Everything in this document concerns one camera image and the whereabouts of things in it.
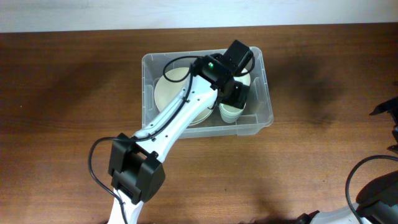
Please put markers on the cream white cup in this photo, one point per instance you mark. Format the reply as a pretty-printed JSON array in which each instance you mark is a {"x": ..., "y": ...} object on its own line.
[{"x": 230, "y": 114}]

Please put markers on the white small bowl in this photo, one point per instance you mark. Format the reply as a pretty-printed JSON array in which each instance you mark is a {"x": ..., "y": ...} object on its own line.
[{"x": 245, "y": 79}]

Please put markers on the beige plate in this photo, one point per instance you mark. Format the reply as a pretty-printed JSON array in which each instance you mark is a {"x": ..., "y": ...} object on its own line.
[
  {"x": 201, "y": 117},
  {"x": 166, "y": 91}
]

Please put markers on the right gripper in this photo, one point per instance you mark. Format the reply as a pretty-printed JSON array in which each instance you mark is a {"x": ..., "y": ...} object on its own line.
[{"x": 390, "y": 104}]

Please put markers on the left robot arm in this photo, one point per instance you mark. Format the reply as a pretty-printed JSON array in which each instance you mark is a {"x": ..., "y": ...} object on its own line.
[{"x": 135, "y": 163}]

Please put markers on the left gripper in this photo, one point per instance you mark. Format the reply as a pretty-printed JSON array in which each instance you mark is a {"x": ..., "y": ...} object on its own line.
[{"x": 239, "y": 97}]

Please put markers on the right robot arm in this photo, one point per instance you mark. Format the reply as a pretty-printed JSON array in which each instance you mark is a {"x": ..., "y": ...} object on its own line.
[{"x": 375, "y": 203}]

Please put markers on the clear plastic storage bin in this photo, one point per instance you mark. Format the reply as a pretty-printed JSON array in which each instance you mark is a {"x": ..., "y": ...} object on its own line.
[{"x": 257, "y": 114}]

